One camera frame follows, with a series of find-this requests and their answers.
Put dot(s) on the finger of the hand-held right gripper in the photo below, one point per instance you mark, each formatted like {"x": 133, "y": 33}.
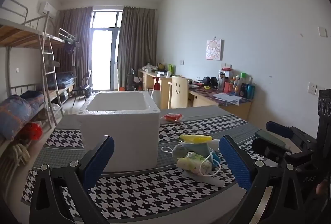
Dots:
{"x": 269, "y": 152}
{"x": 279, "y": 128}

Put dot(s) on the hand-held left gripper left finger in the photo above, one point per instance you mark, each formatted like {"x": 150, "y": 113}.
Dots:
{"x": 99, "y": 162}

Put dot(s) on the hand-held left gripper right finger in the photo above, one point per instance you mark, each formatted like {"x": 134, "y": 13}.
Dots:
{"x": 235, "y": 164}

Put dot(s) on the blue face mask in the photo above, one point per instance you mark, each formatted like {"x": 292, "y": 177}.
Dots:
{"x": 214, "y": 158}

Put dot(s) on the white foam box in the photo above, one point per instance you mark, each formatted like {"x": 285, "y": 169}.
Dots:
{"x": 121, "y": 136}

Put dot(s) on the grey fluffy cloth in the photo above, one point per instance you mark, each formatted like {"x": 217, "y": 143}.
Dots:
{"x": 197, "y": 149}

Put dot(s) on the white green printed packet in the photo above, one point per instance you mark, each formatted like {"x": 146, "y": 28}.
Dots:
{"x": 191, "y": 163}

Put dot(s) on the dark green phone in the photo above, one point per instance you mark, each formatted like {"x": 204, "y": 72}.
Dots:
{"x": 270, "y": 137}

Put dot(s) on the houndstooth patterned tablecloth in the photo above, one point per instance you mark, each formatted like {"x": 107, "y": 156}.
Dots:
{"x": 134, "y": 187}

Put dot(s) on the teal tumbler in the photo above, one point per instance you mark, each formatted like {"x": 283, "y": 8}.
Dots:
{"x": 250, "y": 91}

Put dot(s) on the printed papers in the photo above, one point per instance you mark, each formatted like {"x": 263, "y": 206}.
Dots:
{"x": 227, "y": 98}

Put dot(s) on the green cap bottle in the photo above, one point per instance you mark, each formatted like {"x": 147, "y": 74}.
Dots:
{"x": 244, "y": 78}

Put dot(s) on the wooden desk patterned top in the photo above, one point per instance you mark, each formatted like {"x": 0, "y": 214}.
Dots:
{"x": 206, "y": 103}

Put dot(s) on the clear bottle black lid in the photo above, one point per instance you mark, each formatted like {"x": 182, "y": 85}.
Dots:
{"x": 221, "y": 81}

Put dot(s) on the red bag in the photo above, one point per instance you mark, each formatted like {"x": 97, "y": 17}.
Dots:
{"x": 31, "y": 131}

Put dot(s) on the black folding chair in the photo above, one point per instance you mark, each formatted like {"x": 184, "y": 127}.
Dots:
{"x": 82, "y": 88}

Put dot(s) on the red snack packet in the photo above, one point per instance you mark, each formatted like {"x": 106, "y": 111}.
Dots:
{"x": 172, "y": 117}

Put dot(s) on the black headphones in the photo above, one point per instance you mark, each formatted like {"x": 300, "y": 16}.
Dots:
{"x": 209, "y": 81}

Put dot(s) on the blue plaid bedding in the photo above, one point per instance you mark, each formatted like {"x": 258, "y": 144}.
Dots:
{"x": 63, "y": 80}

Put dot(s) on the white pump bottle red top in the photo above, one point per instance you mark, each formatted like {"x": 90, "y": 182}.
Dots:
{"x": 156, "y": 92}

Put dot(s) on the wooden chair smiley face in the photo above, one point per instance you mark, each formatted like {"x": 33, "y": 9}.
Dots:
{"x": 178, "y": 92}

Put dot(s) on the light wooden desk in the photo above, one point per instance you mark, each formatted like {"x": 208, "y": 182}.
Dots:
{"x": 148, "y": 80}

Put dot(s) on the blue orange quilt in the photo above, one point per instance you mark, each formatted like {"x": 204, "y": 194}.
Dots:
{"x": 15, "y": 112}

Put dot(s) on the metal bed ladder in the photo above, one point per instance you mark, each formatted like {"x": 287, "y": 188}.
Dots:
{"x": 50, "y": 74}

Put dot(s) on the glass balcony door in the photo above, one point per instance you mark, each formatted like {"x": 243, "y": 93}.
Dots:
{"x": 103, "y": 58}

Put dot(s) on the green box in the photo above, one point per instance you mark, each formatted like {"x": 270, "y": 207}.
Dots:
{"x": 171, "y": 67}

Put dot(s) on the hanging dark clothes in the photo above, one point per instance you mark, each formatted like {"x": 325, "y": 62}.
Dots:
{"x": 69, "y": 47}

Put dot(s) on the brown curtain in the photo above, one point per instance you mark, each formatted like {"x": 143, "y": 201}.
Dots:
{"x": 135, "y": 43}
{"x": 75, "y": 40}

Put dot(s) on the metal bunk bed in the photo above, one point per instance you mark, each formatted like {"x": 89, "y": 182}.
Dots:
{"x": 15, "y": 35}
{"x": 60, "y": 41}

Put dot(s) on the white air conditioner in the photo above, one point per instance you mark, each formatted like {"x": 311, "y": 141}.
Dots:
{"x": 46, "y": 9}

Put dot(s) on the white wall socket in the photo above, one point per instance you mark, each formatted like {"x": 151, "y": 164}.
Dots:
{"x": 312, "y": 88}

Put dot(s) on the pink wall picture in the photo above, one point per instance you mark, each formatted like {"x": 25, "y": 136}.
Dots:
{"x": 214, "y": 49}

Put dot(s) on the white wall switch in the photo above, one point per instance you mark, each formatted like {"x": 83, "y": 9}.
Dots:
{"x": 322, "y": 32}

